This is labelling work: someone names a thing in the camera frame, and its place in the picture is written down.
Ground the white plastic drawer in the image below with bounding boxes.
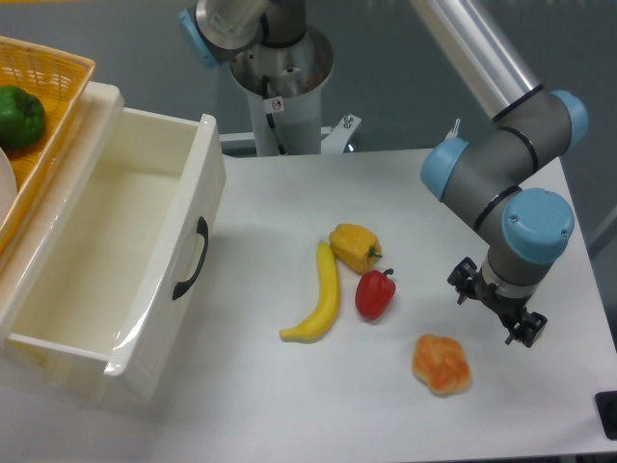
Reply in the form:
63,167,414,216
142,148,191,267
1,109,226,403

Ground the green bell pepper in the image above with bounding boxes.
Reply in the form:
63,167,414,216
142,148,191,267
1,86,45,150

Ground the yellow woven basket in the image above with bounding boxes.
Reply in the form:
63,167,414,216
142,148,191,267
1,37,95,250

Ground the black cable on pedestal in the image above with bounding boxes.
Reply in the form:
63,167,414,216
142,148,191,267
261,74,289,156

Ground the white drawer cabinet frame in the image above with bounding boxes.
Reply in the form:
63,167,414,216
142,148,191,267
1,82,124,339

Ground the black drawer handle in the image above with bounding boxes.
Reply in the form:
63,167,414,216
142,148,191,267
173,216,209,300

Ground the round orange bread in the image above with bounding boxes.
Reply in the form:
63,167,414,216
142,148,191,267
412,334,471,396

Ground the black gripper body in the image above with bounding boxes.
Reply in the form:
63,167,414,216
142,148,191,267
468,271,526,330

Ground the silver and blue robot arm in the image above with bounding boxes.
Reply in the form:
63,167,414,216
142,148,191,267
178,1,589,346

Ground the red bell pepper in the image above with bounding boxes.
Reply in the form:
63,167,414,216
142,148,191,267
355,268,396,321

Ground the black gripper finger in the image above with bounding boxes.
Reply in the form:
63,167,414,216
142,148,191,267
503,312,548,347
447,257,478,304

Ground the white plate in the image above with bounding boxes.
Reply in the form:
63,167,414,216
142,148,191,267
0,150,17,224

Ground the yellow banana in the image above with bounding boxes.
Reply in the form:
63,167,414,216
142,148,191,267
279,241,340,343

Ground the black object at table edge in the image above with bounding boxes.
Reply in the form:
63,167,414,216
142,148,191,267
595,391,617,441

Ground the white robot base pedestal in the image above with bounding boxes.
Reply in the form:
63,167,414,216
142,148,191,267
229,26,362,156

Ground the yellow bell pepper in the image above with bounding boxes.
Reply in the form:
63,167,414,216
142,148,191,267
329,224,382,275

